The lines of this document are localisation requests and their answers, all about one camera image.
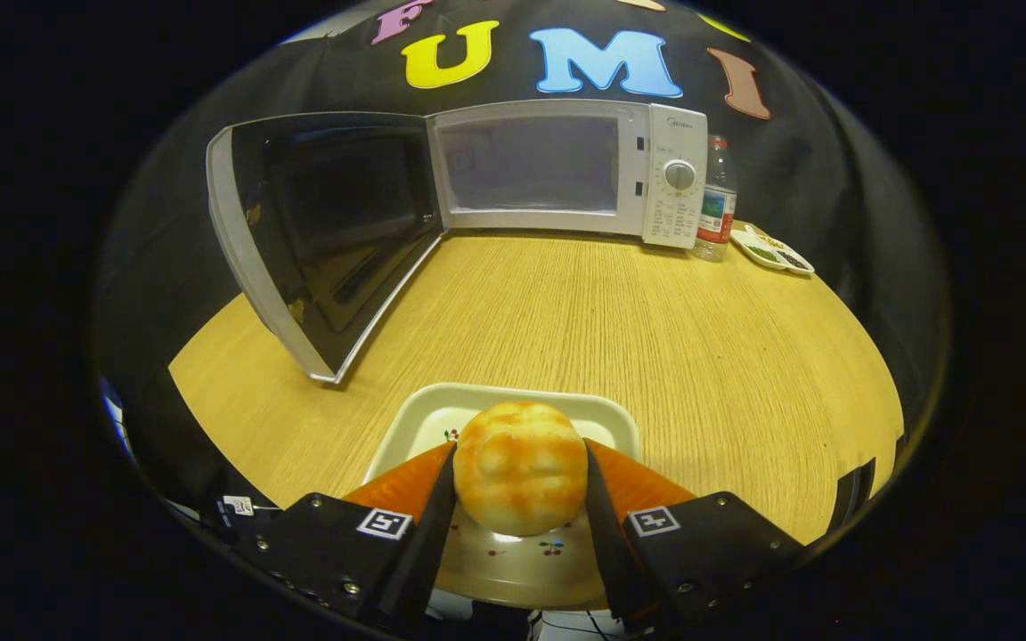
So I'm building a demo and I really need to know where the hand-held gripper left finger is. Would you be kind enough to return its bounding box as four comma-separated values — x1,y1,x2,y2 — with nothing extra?
232,442,459,635

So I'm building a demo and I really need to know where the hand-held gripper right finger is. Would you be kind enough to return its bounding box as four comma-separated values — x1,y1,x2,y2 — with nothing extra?
582,438,806,629

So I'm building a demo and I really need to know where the round golden bread bun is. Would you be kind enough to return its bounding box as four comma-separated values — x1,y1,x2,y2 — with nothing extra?
453,401,589,537

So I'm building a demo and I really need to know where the white microwave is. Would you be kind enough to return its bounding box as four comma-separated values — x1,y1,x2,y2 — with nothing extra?
206,98,710,385

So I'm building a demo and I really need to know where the cream plate with cherry print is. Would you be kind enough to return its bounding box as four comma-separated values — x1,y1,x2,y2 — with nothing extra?
363,383,641,612

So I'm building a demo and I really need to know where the white divided dish of beans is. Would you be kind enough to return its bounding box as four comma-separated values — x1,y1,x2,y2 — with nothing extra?
731,224,816,276

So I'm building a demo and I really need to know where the clear plastic water bottle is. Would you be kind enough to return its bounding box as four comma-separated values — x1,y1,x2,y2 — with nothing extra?
693,134,738,262

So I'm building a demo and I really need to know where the black backdrop cloth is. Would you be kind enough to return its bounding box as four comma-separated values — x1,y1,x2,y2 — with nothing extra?
93,0,950,535

